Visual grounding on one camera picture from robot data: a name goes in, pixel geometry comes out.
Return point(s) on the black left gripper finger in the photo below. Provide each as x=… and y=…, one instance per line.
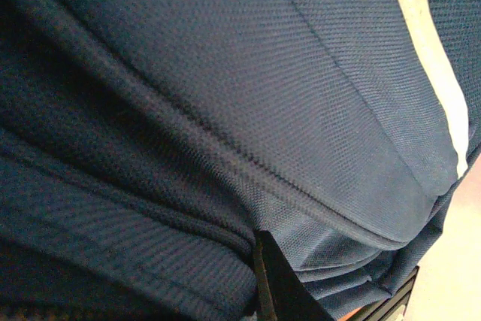
x=281, y=295

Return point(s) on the navy blue student backpack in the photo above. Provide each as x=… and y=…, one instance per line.
x=144, y=142

